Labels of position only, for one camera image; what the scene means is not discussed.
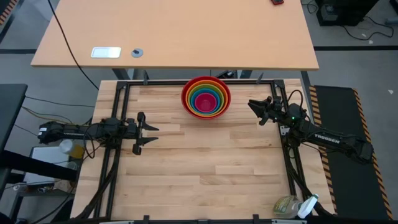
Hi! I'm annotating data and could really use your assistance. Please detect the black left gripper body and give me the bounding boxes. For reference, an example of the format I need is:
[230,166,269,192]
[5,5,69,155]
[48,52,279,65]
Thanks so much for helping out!
[125,111,147,156]

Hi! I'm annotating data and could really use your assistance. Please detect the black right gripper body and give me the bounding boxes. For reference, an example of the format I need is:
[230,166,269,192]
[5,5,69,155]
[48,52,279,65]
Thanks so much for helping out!
[259,95,284,126]

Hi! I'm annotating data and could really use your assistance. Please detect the small magenta plastic bowl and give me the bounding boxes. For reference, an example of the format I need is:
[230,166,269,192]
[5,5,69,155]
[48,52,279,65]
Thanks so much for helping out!
[194,92,218,113]

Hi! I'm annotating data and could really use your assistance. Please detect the blue plastic bowl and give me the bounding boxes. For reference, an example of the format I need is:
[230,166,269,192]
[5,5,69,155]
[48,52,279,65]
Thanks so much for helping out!
[192,88,221,113]

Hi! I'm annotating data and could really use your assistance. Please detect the green plastic bowl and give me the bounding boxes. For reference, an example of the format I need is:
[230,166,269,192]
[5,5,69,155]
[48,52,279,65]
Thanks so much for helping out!
[189,84,223,114]

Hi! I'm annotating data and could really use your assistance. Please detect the yellow plastic bowl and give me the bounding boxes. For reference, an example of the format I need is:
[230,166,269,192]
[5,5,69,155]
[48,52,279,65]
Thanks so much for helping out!
[187,82,226,116]

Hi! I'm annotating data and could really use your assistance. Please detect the orange plastic bowl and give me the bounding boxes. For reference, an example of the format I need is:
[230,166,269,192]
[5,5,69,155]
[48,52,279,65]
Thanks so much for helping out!
[185,79,229,118]

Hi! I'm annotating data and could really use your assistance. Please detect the nested rainbow bowls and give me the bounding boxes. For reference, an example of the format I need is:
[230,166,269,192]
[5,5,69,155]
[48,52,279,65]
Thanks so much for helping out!
[180,75,232,121]

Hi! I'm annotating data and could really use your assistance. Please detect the plastic bottle with white cap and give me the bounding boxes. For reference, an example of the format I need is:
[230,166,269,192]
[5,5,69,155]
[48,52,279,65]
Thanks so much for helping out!
[59,139,86,159]

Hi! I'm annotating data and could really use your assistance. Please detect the white rectangular phone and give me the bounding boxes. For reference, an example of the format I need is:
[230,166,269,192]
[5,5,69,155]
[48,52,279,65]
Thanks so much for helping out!
[90,46,123,59]

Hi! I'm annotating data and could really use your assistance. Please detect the white board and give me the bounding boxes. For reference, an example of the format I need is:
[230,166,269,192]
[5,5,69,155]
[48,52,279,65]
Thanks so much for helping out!
[24,146,82,185]

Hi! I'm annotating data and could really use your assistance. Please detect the clear spray bottle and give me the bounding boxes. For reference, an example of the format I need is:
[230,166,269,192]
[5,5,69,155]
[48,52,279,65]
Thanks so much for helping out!
[272,194,320,220]

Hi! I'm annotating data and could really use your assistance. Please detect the light wooden desk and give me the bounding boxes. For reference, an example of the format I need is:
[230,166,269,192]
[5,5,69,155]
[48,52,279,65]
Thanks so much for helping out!
[30,0,320,72]

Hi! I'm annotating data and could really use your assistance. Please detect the black hazard-striped floor mat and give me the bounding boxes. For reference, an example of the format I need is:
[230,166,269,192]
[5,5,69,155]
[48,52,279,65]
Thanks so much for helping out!
[308,84,394,221]

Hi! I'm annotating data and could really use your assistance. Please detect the black computer box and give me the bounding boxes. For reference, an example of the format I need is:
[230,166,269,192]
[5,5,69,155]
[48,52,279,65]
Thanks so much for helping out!
[315,0,381,27]

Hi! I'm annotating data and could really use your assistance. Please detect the black side table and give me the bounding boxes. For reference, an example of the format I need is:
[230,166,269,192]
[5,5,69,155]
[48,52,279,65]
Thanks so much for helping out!
[0,83,29,152]

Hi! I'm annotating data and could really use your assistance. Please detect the black aluminium rig frame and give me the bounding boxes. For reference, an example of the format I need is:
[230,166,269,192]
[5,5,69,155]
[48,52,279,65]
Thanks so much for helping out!
[70,78,337,224]

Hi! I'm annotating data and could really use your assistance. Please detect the black cable across desk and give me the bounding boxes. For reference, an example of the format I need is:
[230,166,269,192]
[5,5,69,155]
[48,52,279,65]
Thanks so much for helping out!
[47,0,100,91]

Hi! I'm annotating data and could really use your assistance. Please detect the black floor cable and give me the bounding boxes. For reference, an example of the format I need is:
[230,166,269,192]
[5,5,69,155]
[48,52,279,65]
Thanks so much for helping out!
[341,16,395,42]

